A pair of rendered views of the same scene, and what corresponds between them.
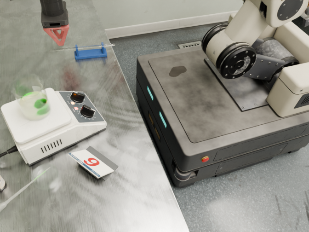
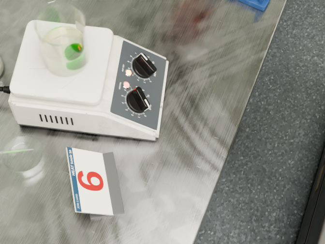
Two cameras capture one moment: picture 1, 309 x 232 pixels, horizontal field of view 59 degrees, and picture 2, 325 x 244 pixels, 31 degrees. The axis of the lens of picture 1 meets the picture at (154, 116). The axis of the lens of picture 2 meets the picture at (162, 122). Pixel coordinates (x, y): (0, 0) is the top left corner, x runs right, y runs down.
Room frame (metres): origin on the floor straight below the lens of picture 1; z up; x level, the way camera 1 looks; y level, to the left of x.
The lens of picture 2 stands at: (0.14, -0.13, 1.48)
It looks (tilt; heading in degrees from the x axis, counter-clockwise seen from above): 62 degrees down; 43
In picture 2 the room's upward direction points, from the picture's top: 4 degrees clockwise
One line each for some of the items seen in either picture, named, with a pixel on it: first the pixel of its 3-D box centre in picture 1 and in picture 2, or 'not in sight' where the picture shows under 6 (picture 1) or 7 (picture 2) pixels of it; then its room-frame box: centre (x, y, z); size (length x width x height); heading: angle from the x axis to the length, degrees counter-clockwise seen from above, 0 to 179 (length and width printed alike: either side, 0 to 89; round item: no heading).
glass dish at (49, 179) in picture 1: (46, 176); (23, 157); (0.26, 0.22, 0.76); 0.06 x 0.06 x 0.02
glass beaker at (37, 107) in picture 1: (33, 100); (63, 43); (0.37, 0.26, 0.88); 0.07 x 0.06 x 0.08; 45
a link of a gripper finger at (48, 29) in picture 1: (57, 28); not in sight; (0.67, 0.30, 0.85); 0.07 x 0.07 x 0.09; 18
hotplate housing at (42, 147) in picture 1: (52, 121); (85, 81); (0.39, 0.24, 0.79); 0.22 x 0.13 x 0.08; 130
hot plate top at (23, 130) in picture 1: (36, 113); (63, 61); (0.37, 0.26, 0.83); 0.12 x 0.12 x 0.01; 40
